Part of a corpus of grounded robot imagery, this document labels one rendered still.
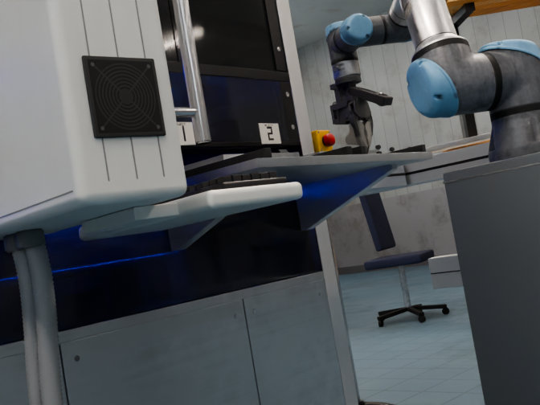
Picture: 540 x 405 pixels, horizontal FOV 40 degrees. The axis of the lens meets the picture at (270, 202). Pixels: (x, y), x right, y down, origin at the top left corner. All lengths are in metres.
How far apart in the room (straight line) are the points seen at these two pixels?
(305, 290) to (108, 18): 1.24
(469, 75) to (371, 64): 10.29
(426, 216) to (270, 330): 9.25
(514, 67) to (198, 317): 0.93
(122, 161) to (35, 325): 0.42
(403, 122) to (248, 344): 9.54
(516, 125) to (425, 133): 9.65
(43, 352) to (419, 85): 0.84
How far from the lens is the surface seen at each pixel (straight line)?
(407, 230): 11.40
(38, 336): 1.32
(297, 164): 1.55
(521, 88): 1.50
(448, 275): 2.88
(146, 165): 1.07
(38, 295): 1.31
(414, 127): 11.24
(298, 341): 2.10
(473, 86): 1.45
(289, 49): 2.30
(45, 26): 1.08
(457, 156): 2.80
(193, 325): 1.82
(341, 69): 2.02
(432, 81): 1.42
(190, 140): 1.90
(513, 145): 1.48
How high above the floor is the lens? 0.71
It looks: 3 degrees up
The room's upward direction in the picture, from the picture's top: 10 degrees counter-clockwise
